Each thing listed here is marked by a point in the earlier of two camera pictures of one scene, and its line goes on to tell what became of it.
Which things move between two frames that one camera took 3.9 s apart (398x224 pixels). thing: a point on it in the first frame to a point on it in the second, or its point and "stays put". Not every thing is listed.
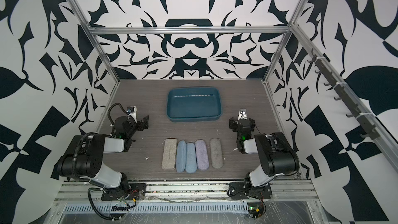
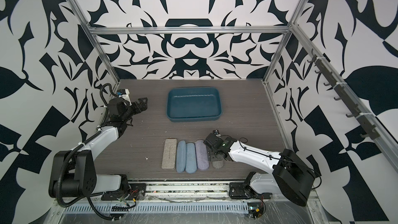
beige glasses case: x=169 y=158 stays put
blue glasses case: x=191 y=163 stays put
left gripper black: x=141 y=127 to x=143 y=107
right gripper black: x=233 y=124 to x=210 y=157
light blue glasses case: x=181 y=159 stays put
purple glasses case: x=202 y=155 stays put
